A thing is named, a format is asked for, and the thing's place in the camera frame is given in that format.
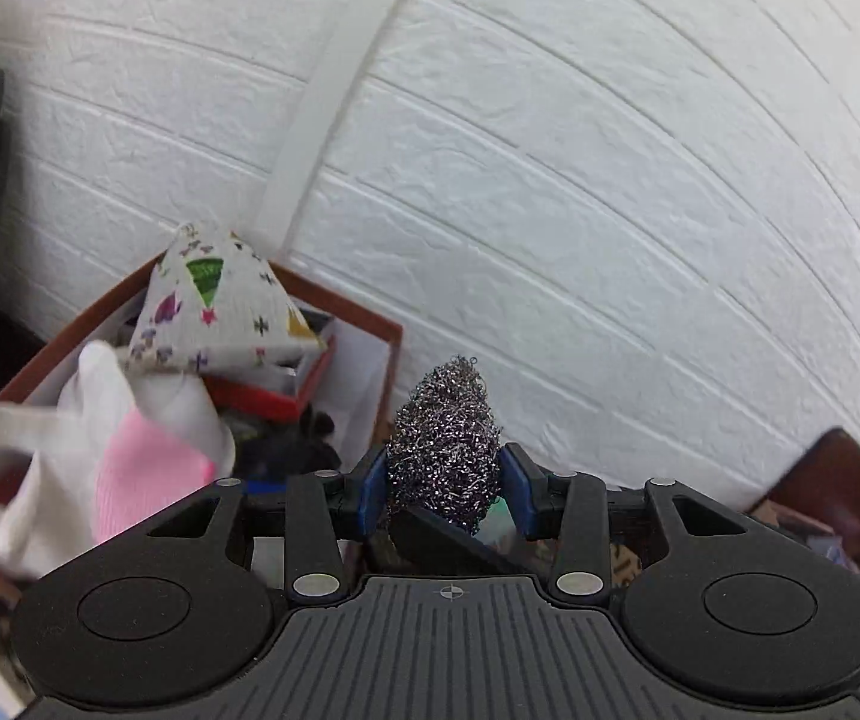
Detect printed white cloth pouch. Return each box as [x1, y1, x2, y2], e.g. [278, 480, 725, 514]
[125, 223, 327, 377]

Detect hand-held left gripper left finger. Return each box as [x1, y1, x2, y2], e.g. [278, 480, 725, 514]
[146, 444, 393, 605]

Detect brown box at right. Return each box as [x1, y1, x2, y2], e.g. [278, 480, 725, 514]
[747, 427, 860, 575]

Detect white and pink cloth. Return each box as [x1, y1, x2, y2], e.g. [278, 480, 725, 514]
[0, 340, 237, 582]

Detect steel wool scrubber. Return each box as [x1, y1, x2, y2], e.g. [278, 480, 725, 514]
[386, 355, 507, 538]

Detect red inner box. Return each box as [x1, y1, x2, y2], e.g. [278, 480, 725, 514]
[203, 336, 338, 422]

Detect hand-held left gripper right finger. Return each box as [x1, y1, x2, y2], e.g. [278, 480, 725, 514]
[497, 442, 746, 608]

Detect brown shoe box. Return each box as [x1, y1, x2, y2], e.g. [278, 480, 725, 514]
[0, 255, 405, 511]

